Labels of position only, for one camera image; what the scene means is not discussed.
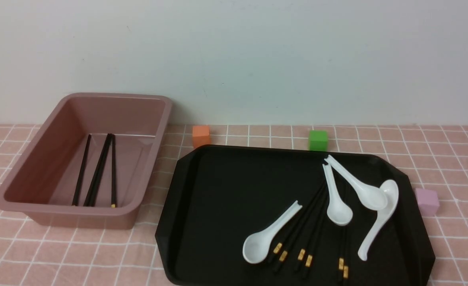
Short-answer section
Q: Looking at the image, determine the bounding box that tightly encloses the orange foam cube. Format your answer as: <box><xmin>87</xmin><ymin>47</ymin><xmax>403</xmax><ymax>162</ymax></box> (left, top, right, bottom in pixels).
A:
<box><xmin>192</xmin><ymin>125</ymin><xmax>211</xmax><ymax>148</ymax></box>

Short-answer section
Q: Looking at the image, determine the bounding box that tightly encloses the black plastic tray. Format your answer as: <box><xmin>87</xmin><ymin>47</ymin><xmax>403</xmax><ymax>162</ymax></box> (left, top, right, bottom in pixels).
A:
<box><xmin>155</xmin><ymin>145</ymin><xmax>436</xmax><ymax>286</ymax></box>

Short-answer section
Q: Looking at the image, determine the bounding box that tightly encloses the green foam cube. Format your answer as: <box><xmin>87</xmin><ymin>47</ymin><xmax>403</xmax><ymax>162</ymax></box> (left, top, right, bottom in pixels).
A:
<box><xmin>308</xmin><ymin>130</ymin><xmax>328</xmax><ymax>151</ymax></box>

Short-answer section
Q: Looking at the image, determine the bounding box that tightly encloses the white spoon lower left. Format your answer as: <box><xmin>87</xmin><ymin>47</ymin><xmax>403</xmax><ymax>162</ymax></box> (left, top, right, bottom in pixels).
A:
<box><xmin>242</xmin><ymin>200</ymin><xmax>303</xmax><ymax>264</ymax></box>

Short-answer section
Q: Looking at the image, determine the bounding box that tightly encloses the white spoon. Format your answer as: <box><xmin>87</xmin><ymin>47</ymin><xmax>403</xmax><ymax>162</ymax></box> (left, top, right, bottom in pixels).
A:
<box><xmin>322</xmin><ymin>164</ymin><xmax>353</xmax><ymax>226</ymax></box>
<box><xmin>325</xmin><ymin>155</ymin><xmax>394</xmax><ymax>211</ymax></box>
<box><xmin>357</xmin><ymin>180</ymin><xmax>399</xmax><ymax>262</ymax></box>
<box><xmin>242</xmin><ymin>200</ymin><xmax>303</xmax><ymax>264</ymax></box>

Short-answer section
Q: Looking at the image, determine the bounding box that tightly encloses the black chopstick tray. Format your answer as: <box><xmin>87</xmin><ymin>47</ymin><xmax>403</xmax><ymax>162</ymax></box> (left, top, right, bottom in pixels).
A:
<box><xmin>267</xmin><ymin>181</ymin><xmax>325</xmax><ymax>264</ymax></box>
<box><xmin>337</xmin><ymin>227</ymin><xmax>347</xmax><ymax>283</ymax></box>
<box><xmin>273</xmin><ymin>190</ymin><xmax>325</xmax><ymax>274</ymax></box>
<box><xmin>294</xmin><ymin>194</ymin><xmax>328</xmax><ymax>273</ymax></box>
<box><xmin>301</xmin><ymin>202</ymin><xmax>328</xmax><ymax>280</ymax></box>
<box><xmin>342</xmin><ymin>228</ymin><xmax>350</xmax><ymax>286</ymax></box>

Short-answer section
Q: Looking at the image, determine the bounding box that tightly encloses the white spoon centre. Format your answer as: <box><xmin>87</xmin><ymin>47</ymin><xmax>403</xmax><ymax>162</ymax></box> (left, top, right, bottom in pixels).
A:
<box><xmin>322</xmin><ymin>164</ymin><xmax>353</xmax><ymax>226</ymax></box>

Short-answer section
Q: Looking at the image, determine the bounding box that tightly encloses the black chopstick in bin right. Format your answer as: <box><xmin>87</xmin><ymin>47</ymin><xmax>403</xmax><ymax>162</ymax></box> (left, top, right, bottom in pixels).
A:
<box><xmin>109</xmin><ymin>134</ymin><xmax>117</xmax><ymax>208</ymax></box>

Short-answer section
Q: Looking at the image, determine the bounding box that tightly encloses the black chopstick in bin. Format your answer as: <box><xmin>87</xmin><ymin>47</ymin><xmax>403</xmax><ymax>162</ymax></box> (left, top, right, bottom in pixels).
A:
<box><xmin>109</xmin><ymin>134</ymin><xmax>117</xmax><ymax>208</ymax></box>
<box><xmin>72</xmin><ymin>134</ymin><xmax>91</xmax><ymax>206</ymax></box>
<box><xmin>83</xmin><ymin>133</ymin><xmax>112</xmax><ymax>207</ymax></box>

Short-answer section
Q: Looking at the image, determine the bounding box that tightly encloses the pink plastic bin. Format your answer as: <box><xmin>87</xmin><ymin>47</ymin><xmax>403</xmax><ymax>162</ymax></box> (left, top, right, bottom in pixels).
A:
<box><xmin>0</xmin><ymin>93</ymin><xmax>173</xmax><ymax>230</ymax></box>

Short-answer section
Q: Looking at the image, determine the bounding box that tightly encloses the white spoon upper right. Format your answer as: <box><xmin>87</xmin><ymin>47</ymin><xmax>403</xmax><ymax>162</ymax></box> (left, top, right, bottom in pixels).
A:
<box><xmin>325</xmin><ymin>155</ymin><xmax>394</xmax><ymax>211</ymax></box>

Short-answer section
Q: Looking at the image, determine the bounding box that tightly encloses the black chopstick in bin middle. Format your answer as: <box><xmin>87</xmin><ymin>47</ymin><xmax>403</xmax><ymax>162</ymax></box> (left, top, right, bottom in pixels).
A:
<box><xmin>83</xmin><ymin>133</ymin><xmax>112</xmax><ymax>207</ymax></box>

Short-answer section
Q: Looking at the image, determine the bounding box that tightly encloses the white spoon far right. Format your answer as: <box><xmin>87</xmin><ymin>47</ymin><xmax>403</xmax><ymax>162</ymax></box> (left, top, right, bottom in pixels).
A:
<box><xmin>357</xmin><ymin>180</ymin><xmax>399</xmax><ymax>262</ymax></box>

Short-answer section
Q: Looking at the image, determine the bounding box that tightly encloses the black chopstick in bin left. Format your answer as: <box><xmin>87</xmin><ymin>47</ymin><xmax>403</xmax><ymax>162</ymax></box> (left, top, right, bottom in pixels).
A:
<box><xmin>72</xmin><ymin>134</ymin><xmax>91</xmax><ymax>206</ymax></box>

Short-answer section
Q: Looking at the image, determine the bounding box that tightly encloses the pink foam cube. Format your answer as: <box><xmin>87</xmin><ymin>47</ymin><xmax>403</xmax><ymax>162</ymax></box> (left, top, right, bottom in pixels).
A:
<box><xmin>414</xmin><ymin>188</ymin><xmax>440</xmax><ymax>217</ymax></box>

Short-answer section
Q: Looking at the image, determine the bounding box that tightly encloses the pink checkered tablecloth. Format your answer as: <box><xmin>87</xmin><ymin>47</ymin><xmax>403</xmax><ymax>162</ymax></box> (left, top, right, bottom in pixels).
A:
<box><xmin>0</xmin><ymin>124</ymin><xmax>468</xmax><ymax>286</ymax></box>

